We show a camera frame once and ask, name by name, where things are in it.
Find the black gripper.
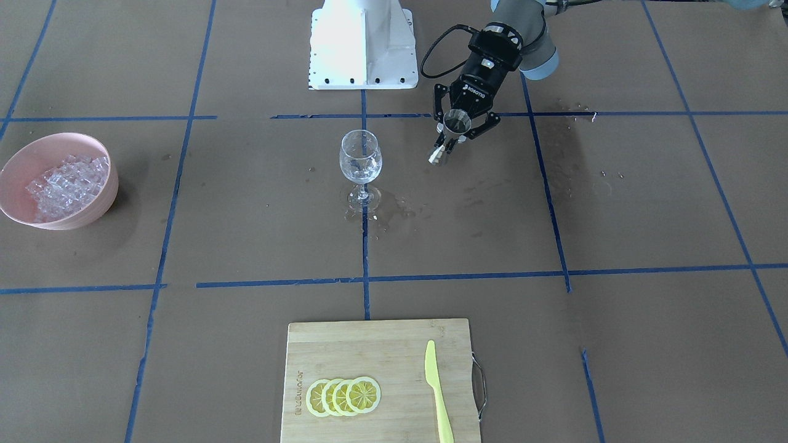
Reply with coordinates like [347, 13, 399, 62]
[432, 23, 523, 141]

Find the steel double jigger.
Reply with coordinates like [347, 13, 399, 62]
[428, 109, 471, 166]

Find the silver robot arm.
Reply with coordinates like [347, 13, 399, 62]
[420, 1, 589, 165]

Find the clear wine glass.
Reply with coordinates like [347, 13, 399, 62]
[339, 129, 382, 212]

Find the pink bowl of ice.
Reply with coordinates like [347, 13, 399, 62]
[1, 132, 119, 230]

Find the yellow plastic knife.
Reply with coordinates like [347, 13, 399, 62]
[423, 340, 455, 442]

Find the yellow lemon slice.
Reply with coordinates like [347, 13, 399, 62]
[307, 379, 331, 418]
[332, 379, 356, 416]
[321, 378, 344, 416]
[346, 376, 382, 414]

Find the black camera cable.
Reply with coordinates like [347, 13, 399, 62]
[420, 24, 481, 79]

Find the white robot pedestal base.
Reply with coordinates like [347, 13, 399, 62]
[308, 1, 419, 90]

